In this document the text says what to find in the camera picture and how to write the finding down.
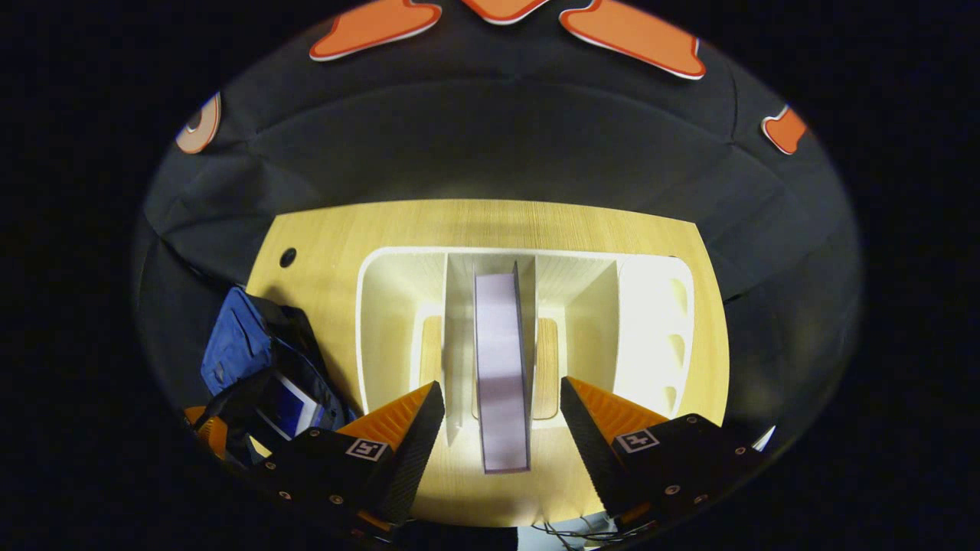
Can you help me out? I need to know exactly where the blue cover book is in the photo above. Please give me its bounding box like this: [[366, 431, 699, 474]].
[[259, 371, 324, 442]]

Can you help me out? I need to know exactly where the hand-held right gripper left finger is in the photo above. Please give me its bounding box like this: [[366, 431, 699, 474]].
[[250, 380, 446, 536]]

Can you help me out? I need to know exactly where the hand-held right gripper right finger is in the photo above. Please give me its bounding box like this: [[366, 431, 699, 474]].
[[560, 376, 768, 530]]

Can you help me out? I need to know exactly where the white plastic bookshelf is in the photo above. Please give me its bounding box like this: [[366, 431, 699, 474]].
[[355, 246, 697, 454]]

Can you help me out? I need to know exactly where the blue schoolbag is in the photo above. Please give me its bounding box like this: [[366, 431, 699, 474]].
[[195, 285, 359, 469]]

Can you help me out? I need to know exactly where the white spine book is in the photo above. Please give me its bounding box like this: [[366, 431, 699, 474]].
[[472, 260, 535, 475]]

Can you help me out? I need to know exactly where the thin black cable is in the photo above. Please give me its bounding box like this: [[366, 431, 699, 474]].
[[532, 519, 659, 546]]

